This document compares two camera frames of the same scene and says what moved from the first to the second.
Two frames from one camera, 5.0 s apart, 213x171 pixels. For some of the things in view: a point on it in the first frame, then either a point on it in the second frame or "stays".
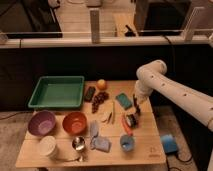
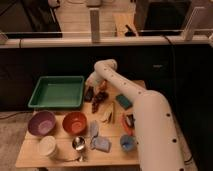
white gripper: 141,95 → 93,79
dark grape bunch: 100,97 stays
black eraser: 89,93 stays
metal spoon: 78,143 stays
